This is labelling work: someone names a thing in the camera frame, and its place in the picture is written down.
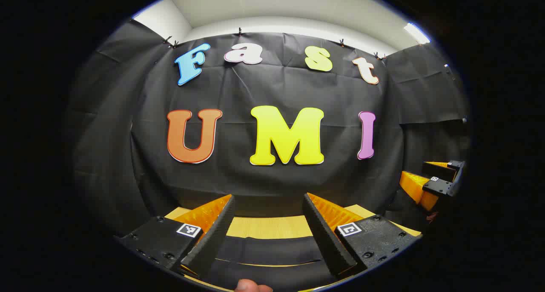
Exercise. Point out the white ceiling light panel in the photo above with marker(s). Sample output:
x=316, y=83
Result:
x=416, y=33

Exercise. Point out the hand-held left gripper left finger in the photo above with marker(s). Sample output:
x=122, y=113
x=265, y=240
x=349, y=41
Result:
x=213, y=236

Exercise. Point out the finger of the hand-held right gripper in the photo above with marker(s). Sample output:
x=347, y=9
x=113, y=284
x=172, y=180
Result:
x=438, y=170
x=438, y=186

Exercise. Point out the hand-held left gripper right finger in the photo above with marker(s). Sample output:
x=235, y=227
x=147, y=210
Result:
x=321, y=236

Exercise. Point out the row of black cloth clips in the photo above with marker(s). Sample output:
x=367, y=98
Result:
x=239, y=31

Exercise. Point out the dark denim jeans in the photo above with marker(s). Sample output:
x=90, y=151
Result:
x=272, y=249

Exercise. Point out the black backdrop cloth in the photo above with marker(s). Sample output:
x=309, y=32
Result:
x=127, y=134

